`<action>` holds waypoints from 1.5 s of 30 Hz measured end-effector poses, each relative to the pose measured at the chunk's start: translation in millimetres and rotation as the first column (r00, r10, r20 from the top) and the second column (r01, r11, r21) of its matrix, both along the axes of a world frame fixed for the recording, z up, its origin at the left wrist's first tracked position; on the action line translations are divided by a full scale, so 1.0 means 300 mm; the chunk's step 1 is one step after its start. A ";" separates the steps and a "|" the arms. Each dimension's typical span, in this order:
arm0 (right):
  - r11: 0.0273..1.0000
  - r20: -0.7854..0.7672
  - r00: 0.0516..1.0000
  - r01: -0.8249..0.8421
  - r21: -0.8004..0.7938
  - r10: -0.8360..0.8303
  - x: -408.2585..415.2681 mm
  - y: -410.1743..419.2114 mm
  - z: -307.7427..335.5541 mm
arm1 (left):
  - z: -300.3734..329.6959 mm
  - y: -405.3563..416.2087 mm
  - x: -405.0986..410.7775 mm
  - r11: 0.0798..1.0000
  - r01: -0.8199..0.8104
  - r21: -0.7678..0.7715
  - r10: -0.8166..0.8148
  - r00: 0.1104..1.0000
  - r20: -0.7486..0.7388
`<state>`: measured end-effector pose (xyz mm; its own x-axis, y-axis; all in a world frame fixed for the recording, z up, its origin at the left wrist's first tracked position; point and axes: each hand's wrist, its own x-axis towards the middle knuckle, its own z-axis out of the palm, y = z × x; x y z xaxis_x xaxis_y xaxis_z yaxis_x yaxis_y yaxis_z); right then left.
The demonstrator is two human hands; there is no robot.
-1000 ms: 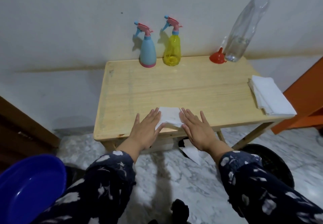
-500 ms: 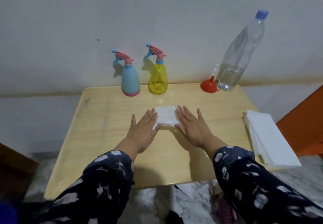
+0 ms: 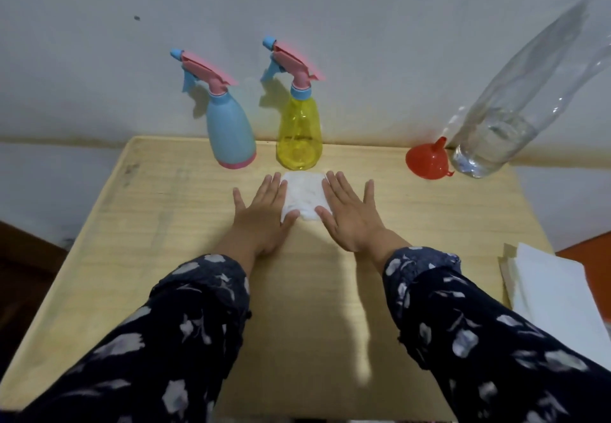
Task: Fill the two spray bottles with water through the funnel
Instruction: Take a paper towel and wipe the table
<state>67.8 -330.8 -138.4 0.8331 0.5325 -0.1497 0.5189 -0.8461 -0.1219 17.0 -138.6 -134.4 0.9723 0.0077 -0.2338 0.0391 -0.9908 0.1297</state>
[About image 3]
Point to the person's left hand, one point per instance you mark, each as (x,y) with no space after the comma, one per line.
(260,224)

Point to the person's right thumb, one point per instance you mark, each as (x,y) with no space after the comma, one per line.
(326,220)

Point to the clear plastic water bottle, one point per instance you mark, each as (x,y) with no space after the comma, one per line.
(501,136)

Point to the white folded cloth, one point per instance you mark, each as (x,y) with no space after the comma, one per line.
(304,194)

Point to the person's right forearm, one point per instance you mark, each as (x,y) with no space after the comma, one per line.
(477,337)

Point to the person's left little finger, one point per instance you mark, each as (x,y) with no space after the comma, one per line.
(239,202)

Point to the person's right middle finger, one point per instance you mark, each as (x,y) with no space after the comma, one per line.
(340,191)

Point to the person's left thumb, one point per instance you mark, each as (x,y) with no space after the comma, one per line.
(290,223)

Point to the person's right little finger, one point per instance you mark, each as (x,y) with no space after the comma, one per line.
(369,193)

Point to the white paper sheets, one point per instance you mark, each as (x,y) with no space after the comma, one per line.
(553,294)

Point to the person's right hand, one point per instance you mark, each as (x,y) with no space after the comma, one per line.
(355,224)

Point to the blue spray bottle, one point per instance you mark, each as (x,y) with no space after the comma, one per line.
(229,131)

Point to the yellow spray bottle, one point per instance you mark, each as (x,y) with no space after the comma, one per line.
(299,134)

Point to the person's left forearm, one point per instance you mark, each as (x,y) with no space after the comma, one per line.
(167,332)

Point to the red plastic funnel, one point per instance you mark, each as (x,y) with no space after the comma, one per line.
(427,161)

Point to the person's left middle finger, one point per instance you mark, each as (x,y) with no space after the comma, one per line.
(271,191)

